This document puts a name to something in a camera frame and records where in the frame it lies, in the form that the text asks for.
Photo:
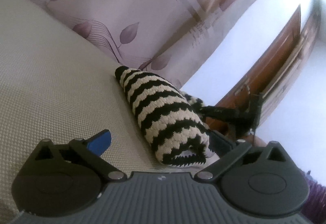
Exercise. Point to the beige woven mattress cover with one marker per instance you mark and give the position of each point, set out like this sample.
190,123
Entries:
57,85

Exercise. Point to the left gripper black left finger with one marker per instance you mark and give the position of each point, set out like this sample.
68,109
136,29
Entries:
59,180

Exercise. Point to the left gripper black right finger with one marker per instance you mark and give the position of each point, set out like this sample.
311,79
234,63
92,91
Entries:
261,181

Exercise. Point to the purple patterned fabric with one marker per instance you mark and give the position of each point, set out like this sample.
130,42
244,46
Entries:
315,206

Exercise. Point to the black and cream knitted garment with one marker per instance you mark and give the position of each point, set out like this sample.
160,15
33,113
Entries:
169,123

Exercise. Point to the brown wooden door frame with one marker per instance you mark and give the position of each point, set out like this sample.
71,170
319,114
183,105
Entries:
278,68

